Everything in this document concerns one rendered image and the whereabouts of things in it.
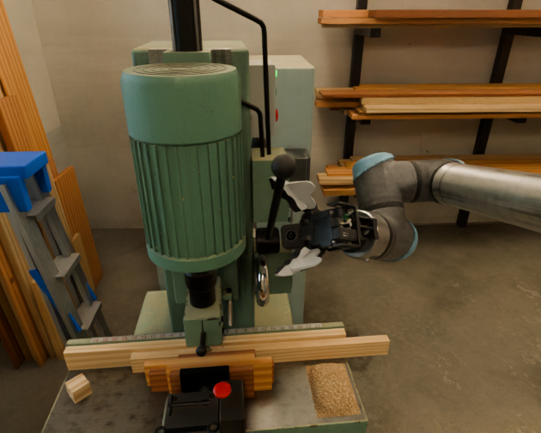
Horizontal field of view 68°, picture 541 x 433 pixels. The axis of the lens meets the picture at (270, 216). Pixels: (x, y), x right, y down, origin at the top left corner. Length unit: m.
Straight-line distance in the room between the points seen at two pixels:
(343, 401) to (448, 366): 1.51
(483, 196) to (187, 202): 0.48
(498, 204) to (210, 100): 0.47
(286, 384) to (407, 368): 1.41
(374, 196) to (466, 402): 1.52
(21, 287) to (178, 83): 1.74
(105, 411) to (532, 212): 0.81
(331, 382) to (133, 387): 0.40
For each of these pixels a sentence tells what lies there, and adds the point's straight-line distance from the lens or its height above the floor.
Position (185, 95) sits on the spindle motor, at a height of 1.48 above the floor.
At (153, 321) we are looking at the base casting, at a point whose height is 0.80.
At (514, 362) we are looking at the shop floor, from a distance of 2.49.
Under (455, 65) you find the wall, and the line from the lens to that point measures 3.24.
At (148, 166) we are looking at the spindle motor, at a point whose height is 1.38.
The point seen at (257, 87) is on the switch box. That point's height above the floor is 1.43.
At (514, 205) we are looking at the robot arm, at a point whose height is 1.32.
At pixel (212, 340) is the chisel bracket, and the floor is 1.01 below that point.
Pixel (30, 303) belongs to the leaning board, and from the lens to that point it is 2.23.
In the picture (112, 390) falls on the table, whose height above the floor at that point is 0.90.
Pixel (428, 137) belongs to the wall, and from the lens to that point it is 3.29.
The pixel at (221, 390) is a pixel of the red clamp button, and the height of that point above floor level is 1.03.
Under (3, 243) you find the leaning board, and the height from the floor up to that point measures 0.69.
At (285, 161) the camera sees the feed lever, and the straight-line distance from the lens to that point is 0.54.
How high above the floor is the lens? 1.58
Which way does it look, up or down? 27 degrees down
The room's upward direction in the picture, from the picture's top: straight up
